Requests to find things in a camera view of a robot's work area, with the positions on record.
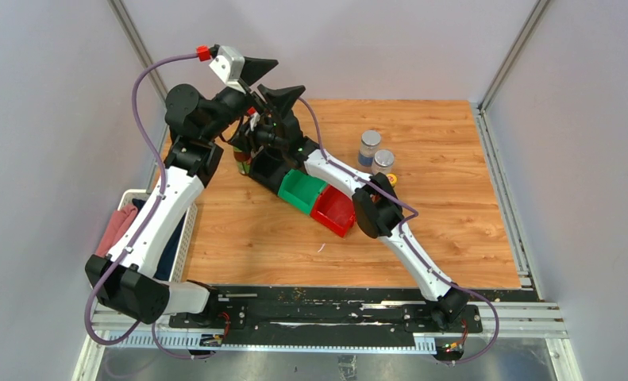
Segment right corner aluminium post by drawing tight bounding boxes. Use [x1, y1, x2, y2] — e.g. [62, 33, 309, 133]
[478, 0, 552, 113]

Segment red storage bin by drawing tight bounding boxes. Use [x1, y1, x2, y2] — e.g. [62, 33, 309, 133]
[310, 185, 356, 237]

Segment navy cloth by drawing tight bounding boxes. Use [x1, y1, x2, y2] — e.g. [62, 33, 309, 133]
[131, 198, 187, 280]

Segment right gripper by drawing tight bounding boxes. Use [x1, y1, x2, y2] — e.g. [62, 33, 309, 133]
[229, 115, 288, 156]

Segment green storage bin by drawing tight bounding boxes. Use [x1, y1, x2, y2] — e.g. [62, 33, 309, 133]
[277, 170, 328, 215]

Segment aluminium frame rail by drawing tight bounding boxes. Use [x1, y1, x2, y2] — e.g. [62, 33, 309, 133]
[116, 302, 568, 354]

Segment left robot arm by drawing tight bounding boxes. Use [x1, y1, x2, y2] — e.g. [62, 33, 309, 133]
[85, 55, 317, 328]

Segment pink cloth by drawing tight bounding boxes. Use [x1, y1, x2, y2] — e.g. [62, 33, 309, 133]
[94, 203, 139, 257]

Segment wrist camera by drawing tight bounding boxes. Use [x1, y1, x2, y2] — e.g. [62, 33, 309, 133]
[248, 107, 260, 132]
[209, 45, 246, 94]

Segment white spice jar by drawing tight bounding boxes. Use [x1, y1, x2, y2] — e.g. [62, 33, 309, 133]
[371, 149, 395, 175]

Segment left corner aluminium post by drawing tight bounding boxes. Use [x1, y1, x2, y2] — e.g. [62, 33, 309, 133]
[107, 0, 167, 101]

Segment blue spice jar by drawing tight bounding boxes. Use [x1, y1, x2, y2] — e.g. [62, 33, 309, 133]
[357, 130, 382, 170]

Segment corner aluminium post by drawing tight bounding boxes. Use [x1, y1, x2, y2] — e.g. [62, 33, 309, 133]
[107, 0, 167, 101]
[478, 0, 552, 113]

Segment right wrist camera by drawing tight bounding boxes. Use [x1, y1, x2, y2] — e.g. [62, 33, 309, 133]
[248, 107, 260, 132]

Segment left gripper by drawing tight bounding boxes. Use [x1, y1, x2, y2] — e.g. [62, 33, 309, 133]
[201, 56, 303, 143]

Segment green label sauce bottle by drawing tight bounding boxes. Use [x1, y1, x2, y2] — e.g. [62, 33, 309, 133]
[233, 147, 252, 175]

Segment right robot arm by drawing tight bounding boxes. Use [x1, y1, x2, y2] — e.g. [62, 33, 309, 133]
[229, 112, 468, 332]

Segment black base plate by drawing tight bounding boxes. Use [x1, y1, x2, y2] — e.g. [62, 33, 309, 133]
[168, 285, 483, 348]

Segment black storage bin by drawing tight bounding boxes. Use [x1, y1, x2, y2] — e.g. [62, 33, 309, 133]
[249, 151, 291, 194]

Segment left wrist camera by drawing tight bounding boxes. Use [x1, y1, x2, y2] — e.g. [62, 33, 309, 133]
[209, 45, 246, 94]

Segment red label sauce bottle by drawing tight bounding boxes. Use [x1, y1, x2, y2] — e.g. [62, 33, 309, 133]
[386, 173, 398, 187]

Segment white laundry basket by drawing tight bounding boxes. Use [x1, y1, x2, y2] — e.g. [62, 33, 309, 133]
[119, 189, 198, 282]

